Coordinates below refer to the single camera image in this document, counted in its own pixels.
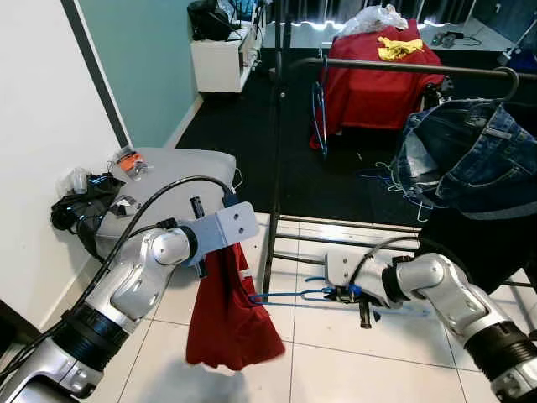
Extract blue plastic hanger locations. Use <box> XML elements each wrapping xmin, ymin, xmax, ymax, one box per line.
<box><xmin>309</xmin><ymin>57</ymin><xmax>330</xmax><ymax>159</ymax></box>
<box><xmin>246</xmin><ymin>275</ymin><xmax>429</xmax><ymax>318</ymax></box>

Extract red shirt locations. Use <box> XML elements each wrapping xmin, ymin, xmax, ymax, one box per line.
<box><xmin>185</xmin><ymin>242</ymin><xmax>286</xmax><ymax>372</ymax></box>

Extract black hanger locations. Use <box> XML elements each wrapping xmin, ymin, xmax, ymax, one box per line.
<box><xmin>493</xmin><ymin>65</ymin><xmax>521</xmax><ymax>103</ymax></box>

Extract grey padded bench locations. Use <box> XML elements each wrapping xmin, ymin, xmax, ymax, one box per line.
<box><xmin>84</xmin><ymin>147</ymin><xmax>240</xmax><ymax>261</ymax></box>

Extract black metal clothes rack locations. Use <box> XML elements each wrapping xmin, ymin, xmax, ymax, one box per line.
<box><xmin>256</xmin><ymin>0</ymin><xmax>537</xmax><ymax>296</ymax></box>

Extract orange packet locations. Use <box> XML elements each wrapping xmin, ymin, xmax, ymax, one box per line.
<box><xmin>109</xmin><ymin>147</ymin><xmax>150</xmax><ymax>181</ymax></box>

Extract clear plastic bag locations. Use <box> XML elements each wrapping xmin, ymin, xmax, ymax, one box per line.
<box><xmin>60</xmin><ymin>166</ymin><xmax>93</xmax><ymax>196</ymax></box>

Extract white cabinet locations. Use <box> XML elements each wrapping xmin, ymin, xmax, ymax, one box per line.
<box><xmin>190</xmin><ymin>29</ymin><xmax>265</xmax><ymax>93</ymax></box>

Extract blue denim shorts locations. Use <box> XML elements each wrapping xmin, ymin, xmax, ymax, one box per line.
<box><xmin>390</xmin><ymin>97</ymin><xmax>537</xmax><ymax>219</ymax></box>

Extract dark curtain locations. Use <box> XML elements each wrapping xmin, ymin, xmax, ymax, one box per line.
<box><xmin>277</xmin><ymin>0</ymin><xmax>537</xmax><ymax>24</ymax></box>

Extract yellow cloth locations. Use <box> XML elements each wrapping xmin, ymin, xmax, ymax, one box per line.
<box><xmin>376</xmin><ymin>36</ymin><xmax>425</xmax><ymax>61</ymax></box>

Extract white plastic bag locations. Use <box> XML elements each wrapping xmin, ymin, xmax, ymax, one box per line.
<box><xmin>336</xmin><ymin>4</ymin><xmax>409</xmax><ymax>39</ymax></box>

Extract grey power strip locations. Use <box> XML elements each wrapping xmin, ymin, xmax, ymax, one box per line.
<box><xmin>430</xmin><ymin>32</ymin><xmax>464</xmax><ymax>48</ymax></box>

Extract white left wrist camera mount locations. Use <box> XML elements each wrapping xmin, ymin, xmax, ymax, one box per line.
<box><xmin>180</xmin><ymin>201</ymin><xmax>261</xmax><ymax>270</ymax></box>

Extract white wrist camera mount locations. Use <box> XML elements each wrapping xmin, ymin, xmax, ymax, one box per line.
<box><xmin>323</xmin><ymin>249</ymin><xmax>378</xmax><ymax>290</ymax></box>
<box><xmin>180</xmin><ymin>201</ymin><xmax>261</xmax><ymax>270</ymax></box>

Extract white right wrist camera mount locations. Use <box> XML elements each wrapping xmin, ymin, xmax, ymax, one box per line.
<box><xmin>323</xmin><ymin>249</ymin><xmax>378</xmax><ymax>290</ymax></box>

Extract black strap bag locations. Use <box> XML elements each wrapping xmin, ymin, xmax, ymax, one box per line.
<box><xmin>50</xmin><ymin>172</ymin><xmax>139</xmax><ymax>261</ymax></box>

